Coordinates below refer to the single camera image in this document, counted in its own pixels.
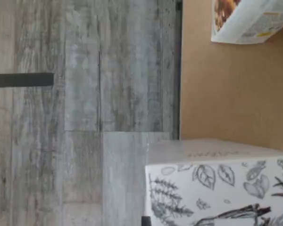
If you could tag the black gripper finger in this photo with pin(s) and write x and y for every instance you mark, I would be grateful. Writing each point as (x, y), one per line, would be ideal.
(146, 221)

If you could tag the white pastry box yellow strip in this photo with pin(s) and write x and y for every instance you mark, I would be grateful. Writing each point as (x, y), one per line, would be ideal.
(226, 188)

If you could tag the white yellow Purely Elizabeth box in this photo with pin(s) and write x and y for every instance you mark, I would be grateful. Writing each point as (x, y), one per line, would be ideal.
(245, 23)

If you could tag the black metal shelving frame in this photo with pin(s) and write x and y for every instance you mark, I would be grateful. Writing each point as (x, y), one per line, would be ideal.
(178, 70)

